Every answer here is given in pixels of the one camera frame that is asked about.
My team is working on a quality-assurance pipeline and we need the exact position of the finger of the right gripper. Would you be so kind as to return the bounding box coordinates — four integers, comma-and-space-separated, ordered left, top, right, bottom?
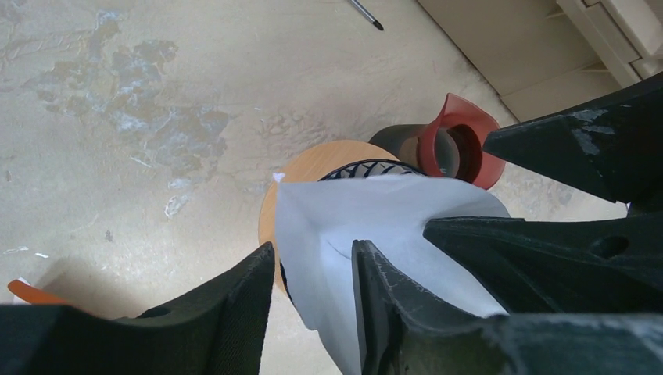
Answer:
482, 74, 662, 202
423, 214, 662, 313

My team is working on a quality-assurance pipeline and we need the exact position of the white paper coffee filter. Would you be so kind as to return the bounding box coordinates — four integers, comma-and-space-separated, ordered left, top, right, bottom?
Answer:
275, 174, 509, 374

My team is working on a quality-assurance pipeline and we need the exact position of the orange coffee filter box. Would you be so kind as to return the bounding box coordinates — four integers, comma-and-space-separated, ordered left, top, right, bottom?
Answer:
7, 279, 70, 305

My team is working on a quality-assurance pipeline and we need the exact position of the wooden dripper ring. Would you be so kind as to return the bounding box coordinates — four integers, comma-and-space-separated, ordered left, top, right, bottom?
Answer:
257, 139, 401, 296

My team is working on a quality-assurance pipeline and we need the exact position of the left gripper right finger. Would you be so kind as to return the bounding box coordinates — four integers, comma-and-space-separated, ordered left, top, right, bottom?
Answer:
352, 240, 662, 374

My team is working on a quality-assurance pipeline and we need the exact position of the yellow black screwdriver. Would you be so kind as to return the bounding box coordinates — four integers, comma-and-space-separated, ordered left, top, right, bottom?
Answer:
349, 0, 384, 31

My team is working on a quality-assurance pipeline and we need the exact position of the tan plastic tool case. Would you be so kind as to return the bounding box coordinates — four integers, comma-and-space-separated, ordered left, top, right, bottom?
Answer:
422, 0, 662, 121

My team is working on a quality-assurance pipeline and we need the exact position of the red black coffee carafe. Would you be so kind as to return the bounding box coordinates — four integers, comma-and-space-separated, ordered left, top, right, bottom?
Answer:
369, 93, 506, 190

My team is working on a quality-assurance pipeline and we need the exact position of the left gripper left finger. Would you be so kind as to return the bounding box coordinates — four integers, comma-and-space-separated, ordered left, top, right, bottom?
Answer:
1, 242, 275, 374

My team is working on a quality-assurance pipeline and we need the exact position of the blue glass dripper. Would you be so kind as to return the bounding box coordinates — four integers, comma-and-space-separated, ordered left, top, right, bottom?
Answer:
274, 159, 419, 306

